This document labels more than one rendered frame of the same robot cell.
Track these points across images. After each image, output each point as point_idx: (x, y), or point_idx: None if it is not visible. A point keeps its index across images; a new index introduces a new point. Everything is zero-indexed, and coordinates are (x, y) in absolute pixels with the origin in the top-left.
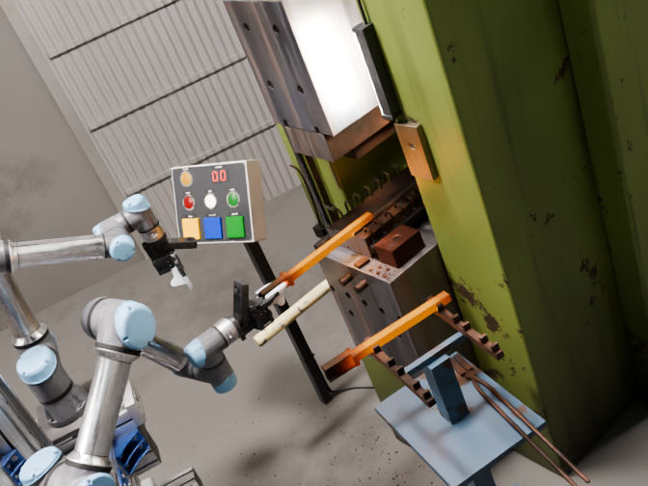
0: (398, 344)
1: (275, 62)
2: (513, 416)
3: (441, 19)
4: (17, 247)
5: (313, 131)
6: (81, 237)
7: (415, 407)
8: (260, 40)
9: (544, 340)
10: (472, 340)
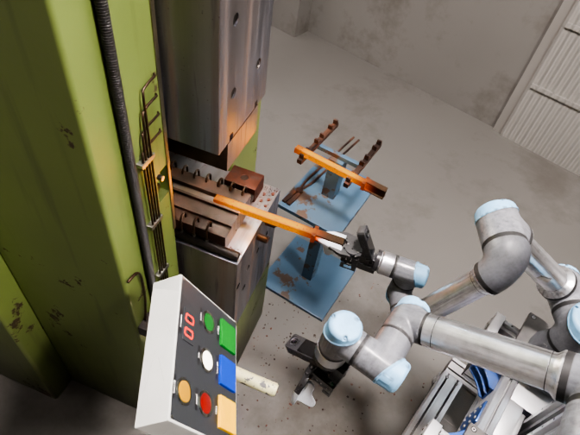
0: (265, 252)
1: (249, 47)
2: (323, 167)
3: None
4: (551, 352)
5: (252, 110)
6: (455, 324)
7: (331, 213)
8: (244, 26)
9: None
10: (326, 137)
